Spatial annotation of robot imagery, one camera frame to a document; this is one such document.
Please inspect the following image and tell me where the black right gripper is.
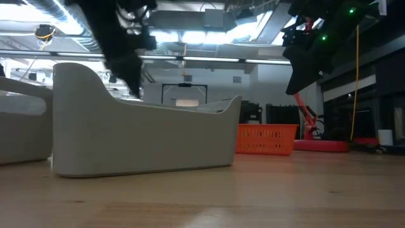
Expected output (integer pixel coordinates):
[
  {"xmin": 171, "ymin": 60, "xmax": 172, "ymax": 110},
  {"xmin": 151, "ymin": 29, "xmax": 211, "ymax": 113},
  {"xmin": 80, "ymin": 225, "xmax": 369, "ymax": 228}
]
[{"xmin": 281, "ymin": 18, "xmax": 336, "ymax": 96}]

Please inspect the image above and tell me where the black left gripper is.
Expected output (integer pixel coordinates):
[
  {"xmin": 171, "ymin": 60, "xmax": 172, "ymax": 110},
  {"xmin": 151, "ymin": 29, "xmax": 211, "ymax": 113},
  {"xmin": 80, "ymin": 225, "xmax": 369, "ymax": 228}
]
[{"xmin": 78, "ymin": 0, "xmax": 158, "ymax": 98}]

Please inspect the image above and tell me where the white plastic bin with handles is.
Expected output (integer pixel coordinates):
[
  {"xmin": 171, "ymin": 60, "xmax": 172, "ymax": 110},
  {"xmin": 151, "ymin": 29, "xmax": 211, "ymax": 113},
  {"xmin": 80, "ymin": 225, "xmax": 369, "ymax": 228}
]
[
  {"xmin": 52, "ymin": 62, "xmax": 243, "ymax": 178},
  {"xmin": 0, "ymin": 75, "xmax": 54, "ymax": 165}
]

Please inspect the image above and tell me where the orange slotted plastic basket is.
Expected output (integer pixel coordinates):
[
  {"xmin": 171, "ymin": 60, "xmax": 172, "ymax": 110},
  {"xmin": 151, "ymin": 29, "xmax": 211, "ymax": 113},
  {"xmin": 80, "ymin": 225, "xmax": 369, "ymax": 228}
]
[{"xmin": 235, "ymin": 123, "xmax": 299, "ymax": 156}]

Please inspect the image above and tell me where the black cabinet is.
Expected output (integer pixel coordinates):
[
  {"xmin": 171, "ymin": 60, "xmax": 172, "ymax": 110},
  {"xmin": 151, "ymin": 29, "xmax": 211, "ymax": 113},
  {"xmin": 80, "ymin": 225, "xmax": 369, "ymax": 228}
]
[{"xmin": 265, "ymin": 103, "xmax": 301, "ymax": 140}]

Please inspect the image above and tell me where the black machine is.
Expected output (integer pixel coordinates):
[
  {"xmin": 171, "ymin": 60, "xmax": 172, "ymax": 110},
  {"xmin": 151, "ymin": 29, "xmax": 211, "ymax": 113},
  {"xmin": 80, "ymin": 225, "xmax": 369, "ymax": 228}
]
[{"xmin": 239, "ymin": 100, "xmax": 264, "ymax": 125}]

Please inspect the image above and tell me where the red articulated desk lamp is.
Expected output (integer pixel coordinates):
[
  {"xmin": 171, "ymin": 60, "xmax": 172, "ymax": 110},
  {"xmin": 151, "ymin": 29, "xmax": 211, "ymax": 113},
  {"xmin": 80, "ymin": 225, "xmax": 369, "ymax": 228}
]
[{"xmin": 292, "ymin": 17, "xmax": 351, "ymax": 153}]

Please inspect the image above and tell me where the long ceiling light bar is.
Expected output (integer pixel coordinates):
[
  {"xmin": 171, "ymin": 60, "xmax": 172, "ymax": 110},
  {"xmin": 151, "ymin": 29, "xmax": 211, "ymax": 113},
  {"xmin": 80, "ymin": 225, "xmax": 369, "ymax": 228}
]
[{"xmin": 0, "ymin": 49, "xmax": 292, "ymax": 66}]

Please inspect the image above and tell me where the white cup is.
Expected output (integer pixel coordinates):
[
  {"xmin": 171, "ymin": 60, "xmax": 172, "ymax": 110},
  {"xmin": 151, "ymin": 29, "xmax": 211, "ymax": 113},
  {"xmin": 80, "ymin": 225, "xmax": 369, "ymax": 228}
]
[{"xmin": 378, "ymin": 129, "xmax": 394, "ymax": 147}]

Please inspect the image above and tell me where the black rectangular frame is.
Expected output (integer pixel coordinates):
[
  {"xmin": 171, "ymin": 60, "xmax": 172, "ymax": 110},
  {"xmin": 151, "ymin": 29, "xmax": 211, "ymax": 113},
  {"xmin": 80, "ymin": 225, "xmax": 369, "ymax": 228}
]
[{"xmin": 160, "ymin": 82, "xmax": 209, "ymax": 106}]

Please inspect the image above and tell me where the yellow hanging cable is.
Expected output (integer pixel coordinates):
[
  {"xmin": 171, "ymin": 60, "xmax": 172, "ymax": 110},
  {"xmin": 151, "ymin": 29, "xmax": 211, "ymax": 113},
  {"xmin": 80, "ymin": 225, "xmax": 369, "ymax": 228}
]
[{"xmin": 349, "ymin": 24, "xmax": 361, "ymax": 142}]

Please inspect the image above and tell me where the silver ventilation duct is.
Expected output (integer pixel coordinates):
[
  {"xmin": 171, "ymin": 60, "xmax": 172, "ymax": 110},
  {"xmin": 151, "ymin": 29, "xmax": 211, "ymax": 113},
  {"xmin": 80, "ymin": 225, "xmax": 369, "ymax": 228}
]
[{"xmin": 25, "ymin": 0, "xmax": 107, "ymax": 53}]

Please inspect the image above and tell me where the black ceiling cable reel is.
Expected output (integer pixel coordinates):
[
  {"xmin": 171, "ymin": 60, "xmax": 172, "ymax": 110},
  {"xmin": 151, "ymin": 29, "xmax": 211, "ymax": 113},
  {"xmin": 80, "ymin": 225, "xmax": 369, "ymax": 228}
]
[{"xmin": 34, "ymin": 23, "xmax": 58, "ymax": 42}]

